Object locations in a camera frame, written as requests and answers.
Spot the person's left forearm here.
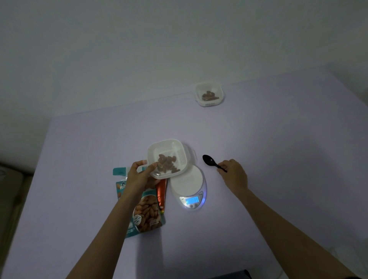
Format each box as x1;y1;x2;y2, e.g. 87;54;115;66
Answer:
66;188;144;279

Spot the orange foil packet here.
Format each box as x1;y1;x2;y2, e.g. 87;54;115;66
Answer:
155;178;168;214

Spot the black plastic spoon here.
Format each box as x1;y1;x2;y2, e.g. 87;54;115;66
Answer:
202;155;228;173

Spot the white plastic strainer container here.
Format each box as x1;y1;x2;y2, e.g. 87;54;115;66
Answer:
195;82;225;108
147;139;196;180

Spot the white digital kitchen scale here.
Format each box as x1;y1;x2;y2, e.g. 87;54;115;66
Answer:
169;164;208;210

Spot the person's right hand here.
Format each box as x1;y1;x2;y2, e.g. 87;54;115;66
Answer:
216;159;248;198

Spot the person's left hand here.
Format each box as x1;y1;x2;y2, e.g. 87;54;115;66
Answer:
123;160;159;197

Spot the teal almond bag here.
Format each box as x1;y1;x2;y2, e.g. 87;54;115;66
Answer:
113;167;167;239

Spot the person's right forearm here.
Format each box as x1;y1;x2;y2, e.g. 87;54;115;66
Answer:
233;188;360;279

